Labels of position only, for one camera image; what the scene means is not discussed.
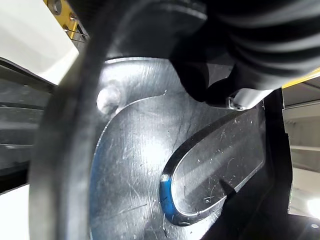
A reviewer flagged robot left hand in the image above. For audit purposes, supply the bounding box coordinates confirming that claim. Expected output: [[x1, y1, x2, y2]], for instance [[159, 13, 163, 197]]
[[169, 0, 320, 111]]

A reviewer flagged black plastic housing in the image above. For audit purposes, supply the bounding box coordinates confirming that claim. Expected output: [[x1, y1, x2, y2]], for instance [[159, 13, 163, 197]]
[[28, 0, 294, 240]]

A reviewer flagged yellow shelf beam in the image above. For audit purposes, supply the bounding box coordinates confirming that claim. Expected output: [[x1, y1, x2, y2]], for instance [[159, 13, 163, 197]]
[[281, 67, 320, 90]]

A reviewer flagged grey shelf board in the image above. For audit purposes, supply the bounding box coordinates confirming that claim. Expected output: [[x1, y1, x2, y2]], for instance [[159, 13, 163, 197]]
[[281, 82, 320, 216]]

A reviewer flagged yellow shelf upright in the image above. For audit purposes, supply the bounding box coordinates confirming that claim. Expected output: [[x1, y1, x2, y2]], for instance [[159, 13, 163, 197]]
[[41, 0, 89, 44]]

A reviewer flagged dark grey storage box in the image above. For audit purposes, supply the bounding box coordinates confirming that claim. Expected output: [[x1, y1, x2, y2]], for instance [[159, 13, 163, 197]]
[[0, 56, 60, 194]]

